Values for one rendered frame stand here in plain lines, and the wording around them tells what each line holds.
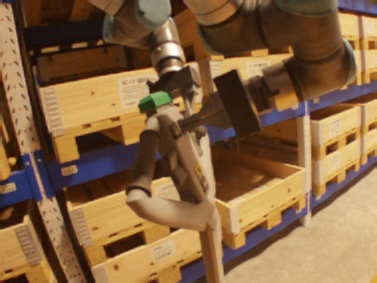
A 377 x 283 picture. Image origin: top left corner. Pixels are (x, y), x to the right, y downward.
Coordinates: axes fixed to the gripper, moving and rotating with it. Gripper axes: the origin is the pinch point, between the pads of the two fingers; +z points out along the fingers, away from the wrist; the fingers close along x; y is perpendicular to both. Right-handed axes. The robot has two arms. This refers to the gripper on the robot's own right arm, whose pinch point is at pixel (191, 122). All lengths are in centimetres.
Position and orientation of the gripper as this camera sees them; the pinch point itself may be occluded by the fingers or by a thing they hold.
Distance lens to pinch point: 56.3
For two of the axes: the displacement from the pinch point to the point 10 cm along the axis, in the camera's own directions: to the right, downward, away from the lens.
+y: 2.8, -2.7, 9.2
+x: -4.1, -9.0, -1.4
